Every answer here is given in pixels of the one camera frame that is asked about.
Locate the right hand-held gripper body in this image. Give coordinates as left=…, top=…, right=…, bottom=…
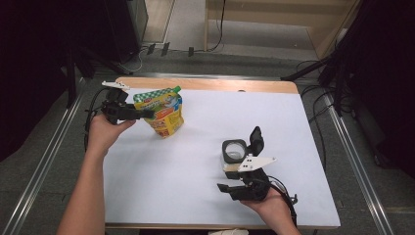
left=217, top=156, right=278, bottom=202

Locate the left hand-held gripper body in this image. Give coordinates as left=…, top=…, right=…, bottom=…
left=101, top=80, right=136, bottom=125

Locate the yellow spouted food pouch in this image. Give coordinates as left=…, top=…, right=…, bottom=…
left=132, top=85, right=185, bottom=139

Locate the person's left hand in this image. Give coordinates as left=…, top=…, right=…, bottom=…
left=87, top=114, right=136, bottom=155

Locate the person's right hand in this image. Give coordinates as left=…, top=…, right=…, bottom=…
left=241, top=189, right=297, bottom=229

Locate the black metal stand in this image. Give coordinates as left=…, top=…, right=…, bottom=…
left=65, top=42, right=131, bottom=109

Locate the black cabinet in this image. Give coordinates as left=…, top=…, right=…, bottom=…
left=104, top=0, right=150, bottom=65

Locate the black curtain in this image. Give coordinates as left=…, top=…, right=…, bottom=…
left=326, top=0, right=415, bottom=179
left=0, top=0, right=109, bottom=163

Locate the black stand leg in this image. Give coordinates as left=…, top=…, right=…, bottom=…
left=280, top=57, right=331, bottom=82

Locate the left hand-held gripper black cable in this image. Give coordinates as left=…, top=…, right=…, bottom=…
left=83, top=87, right=111, bottom=151

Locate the hand-held gripper black cable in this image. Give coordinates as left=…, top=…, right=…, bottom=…
left=267, top=175, right=299, bottom=228
left=83, top=87, right=111, bottom=151

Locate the right hand-held gripper black cable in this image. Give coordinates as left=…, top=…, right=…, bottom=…
left=267, top=175, right=299, bottom=228

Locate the long metal floor rail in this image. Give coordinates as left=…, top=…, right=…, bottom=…
left=324, top=94, right=395, bottom=235
left=0, top=94, right=84, bottom=235

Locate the black hanging cable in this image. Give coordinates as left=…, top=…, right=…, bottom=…
left=207, top=0, right=227, bottom=53

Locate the bundle of black floor cables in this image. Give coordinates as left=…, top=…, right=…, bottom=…
left=295, top=58, right=358, bottom=172

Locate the light wooden frame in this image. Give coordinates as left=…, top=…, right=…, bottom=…
left=204, top=0, right=363, bottom=60

